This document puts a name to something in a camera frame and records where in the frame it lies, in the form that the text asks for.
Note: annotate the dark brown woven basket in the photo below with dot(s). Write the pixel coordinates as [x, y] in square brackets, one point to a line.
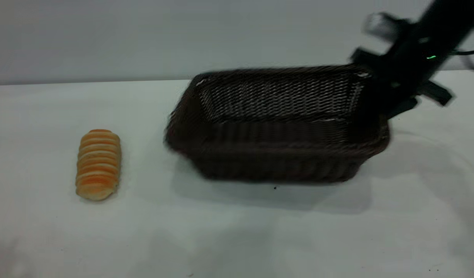
[275, 150]

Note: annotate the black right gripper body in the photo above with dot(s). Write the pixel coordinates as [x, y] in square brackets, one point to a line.
[408, 65]

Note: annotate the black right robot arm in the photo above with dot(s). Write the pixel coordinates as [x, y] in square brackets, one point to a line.
[449, 23]

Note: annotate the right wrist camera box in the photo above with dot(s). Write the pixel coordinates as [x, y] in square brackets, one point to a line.
[383, 25]

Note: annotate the orange ridged bread roll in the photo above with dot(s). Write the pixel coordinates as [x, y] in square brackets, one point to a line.
[98, 165]

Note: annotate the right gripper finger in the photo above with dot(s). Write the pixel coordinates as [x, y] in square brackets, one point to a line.
[376, 96]
[403, 107]

